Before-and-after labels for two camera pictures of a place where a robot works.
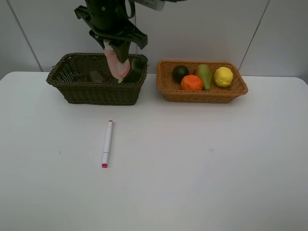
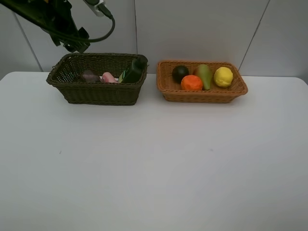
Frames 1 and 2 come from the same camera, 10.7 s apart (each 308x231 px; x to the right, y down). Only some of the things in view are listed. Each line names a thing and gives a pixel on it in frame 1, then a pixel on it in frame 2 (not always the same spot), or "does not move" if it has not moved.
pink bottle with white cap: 118,69 → 107,77
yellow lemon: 223,76 does not move
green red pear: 205,71 does not move
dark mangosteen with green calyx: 179,71 does not move
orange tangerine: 191,82 does not move
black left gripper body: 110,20 → 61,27
